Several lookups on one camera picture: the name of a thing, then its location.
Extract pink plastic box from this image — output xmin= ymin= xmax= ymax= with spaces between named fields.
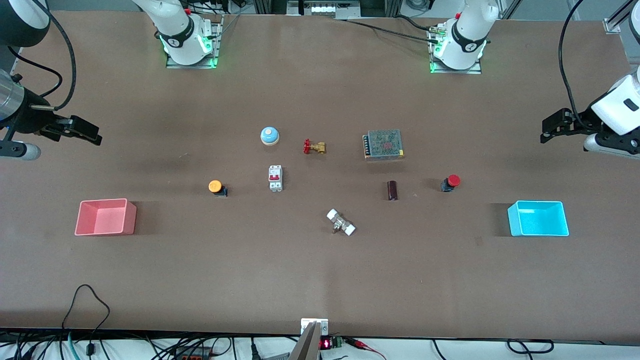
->
xmin=74 ymin=198 xmax=137 ymax=236

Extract cyan plastic box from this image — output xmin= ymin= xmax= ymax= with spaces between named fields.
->
xmin=507 ymin=200 xmax=570 ymax=237

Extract metal mesh power supply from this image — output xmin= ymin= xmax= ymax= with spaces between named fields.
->
xmin=362 ymin=129 xmax=405 ymax=161

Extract metal fitting white caps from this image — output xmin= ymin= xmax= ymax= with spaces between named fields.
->
xmin=326 ymin=208 xmax=357 ymax=237

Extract white power strip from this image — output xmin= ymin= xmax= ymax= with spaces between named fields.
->
xmin=300 ymin=0 xmax=351 ymax=17

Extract red clip lead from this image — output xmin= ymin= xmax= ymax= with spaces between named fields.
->
xmin=344 ymin=338 xmax=387 ymax=360

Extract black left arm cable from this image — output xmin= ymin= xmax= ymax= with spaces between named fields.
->
xmin=558 ymin=0 xmax=640 ymax=132

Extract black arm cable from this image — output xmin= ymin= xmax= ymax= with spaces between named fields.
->
xmin=6 ymin=0 xmax=77 ymax=112
xmin=558 ymin=0 xmax=640 ymax=132

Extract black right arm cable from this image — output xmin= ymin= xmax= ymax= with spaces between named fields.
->
xmin=6 ymin=0 xmax=77 ymax=112

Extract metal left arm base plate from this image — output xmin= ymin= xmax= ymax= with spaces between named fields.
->
xmin=429 ymin=24 xmax=482 ymax=75

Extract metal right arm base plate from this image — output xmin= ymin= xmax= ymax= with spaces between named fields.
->
xmin=165 ymin=15 xmax=222 ymax=70

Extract thin black looped cable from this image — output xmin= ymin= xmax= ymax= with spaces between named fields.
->
xmin=61 ymin=284 xmax=111 ymax=357

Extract black base cable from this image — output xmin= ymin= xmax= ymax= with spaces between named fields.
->
xmin=394 ymin=14 xmax=437 ymax=33
xmin=340 ymin=19 xmax=442 ymax=45

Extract black coiled floor cable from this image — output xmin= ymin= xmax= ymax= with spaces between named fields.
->
xmin=506 ymin=338 xmax=555 ymax=355

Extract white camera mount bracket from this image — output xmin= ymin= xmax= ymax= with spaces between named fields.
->
xmin=300 ymin=318 xmax=329 ymax=336

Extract grey camera support bar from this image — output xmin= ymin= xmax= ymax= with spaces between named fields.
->
xmin=288 ymin=322 xmax=321 ymax=360

